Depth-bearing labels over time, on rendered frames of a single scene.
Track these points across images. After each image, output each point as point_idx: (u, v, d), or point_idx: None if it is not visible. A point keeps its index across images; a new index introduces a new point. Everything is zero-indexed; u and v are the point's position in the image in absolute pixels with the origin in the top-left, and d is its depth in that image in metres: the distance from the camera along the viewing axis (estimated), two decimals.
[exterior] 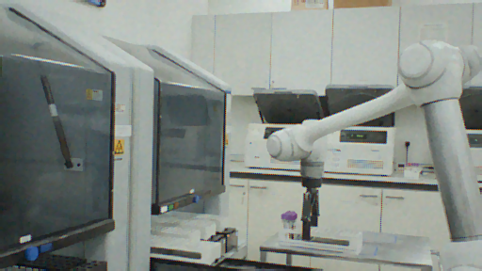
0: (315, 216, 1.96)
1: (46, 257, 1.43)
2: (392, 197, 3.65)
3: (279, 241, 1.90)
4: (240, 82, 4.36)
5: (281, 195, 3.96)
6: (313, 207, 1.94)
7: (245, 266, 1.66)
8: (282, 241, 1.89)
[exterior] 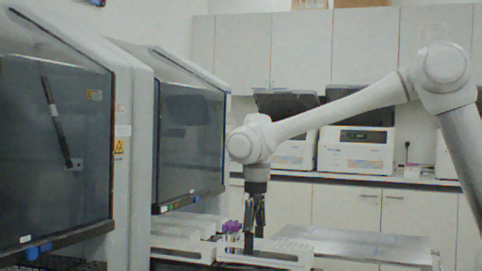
0: (261, 226, 1.69)
1: (46, 257, 1.43)
2: (392, 197, 3.65)
3: (217, 256, 1.61)
4: (240, 82, 4.36)
5: (281, 195, 3.96)
6: (258, 215, 1.66)
7: (245, 266, 1.66)
8: (221, 256, 1.61)
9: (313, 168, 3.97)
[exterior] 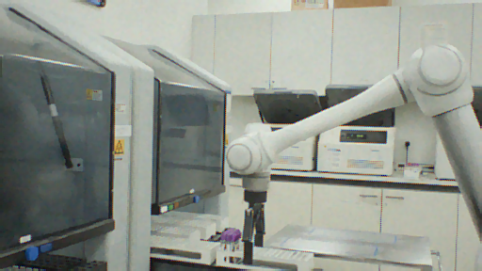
0: (261, 234, 1.69)
1: (46, 257, 1.43)
2: (392, 197, 3.65)
3: (216, 265, 1.62)
4: (240, 82, 4.36)
5: (281, 195, 3.96)
6: (258, 225, 1.66)
7: None
8: (220, 265, 1.61)
9: (313, 168, 3.97)
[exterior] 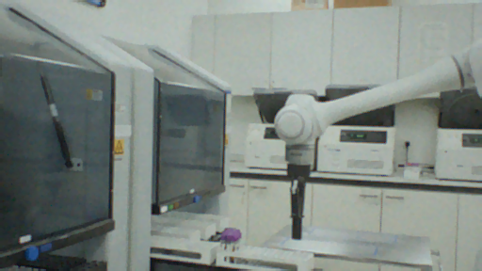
0: (295, 219, 1.56)
1: (46, 257, 1.43)
2: (392, 197, 3.65)
3: (216, 265, 1.62)
4: (240, 82, 4.36)
5: (281, 195, 3.96)
6: None
7: None
8: (220, 265, 1.61)
9: (313, 168, 3.97)
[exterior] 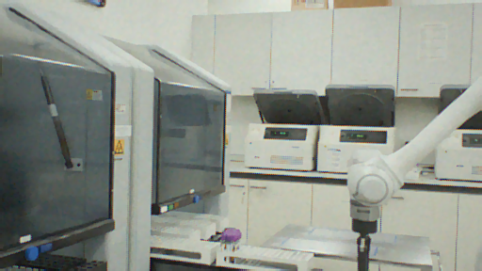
0: None
1: (46, 257, 1.43)
2: (392, 197, 3.65)
3: (216, 265, 1.62)
4: (240, 82, 4.36)
5: (281, 195, 3.96)
6: None
7: None
8: (220, 265, 1.61)
9: (313, 168, 3.97)
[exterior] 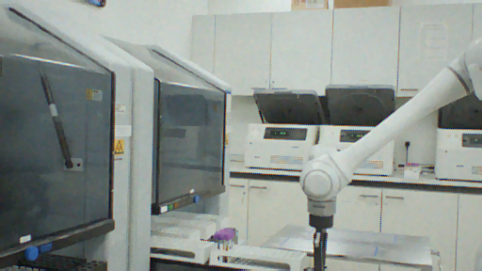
0: None
1: (46, 257, 1.43)
2: (392, 197, 3.65)
3: (211, 264, 1.62)
4: (240, 82, 4.36)
5: (281, 195, 3.96)
6: None
7: None
8: None
9: None
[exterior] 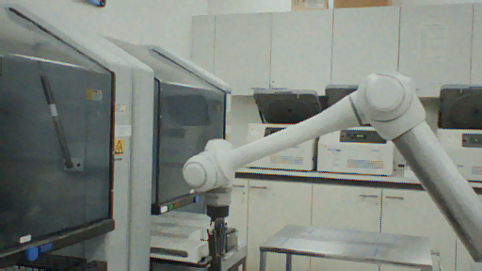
0: (214, 258, 1.65)
1: (46, 257, 1.43)
2: (392, 197, 3.65)
3: None
4: (240, 82, 4.36)
5: (281, 195, 3.96)
6: (216, 243, 1.66)
7: None
8: None
9: (313, 168, 3.97)
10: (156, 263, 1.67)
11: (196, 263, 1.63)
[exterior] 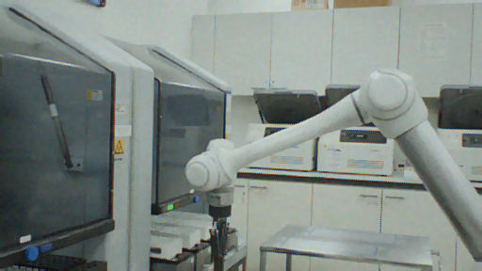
0: (216, 258, 1.65)
1: (46, 257, 1.43)
2: (392, 197, 3.65)
3: None
4: (240, 82, 4.36)
5: (281, 195, 3.96)
6: None
7: None
8: None
9: (313, 168, 3.97)
10: None
11: (169, 260, 1.66)
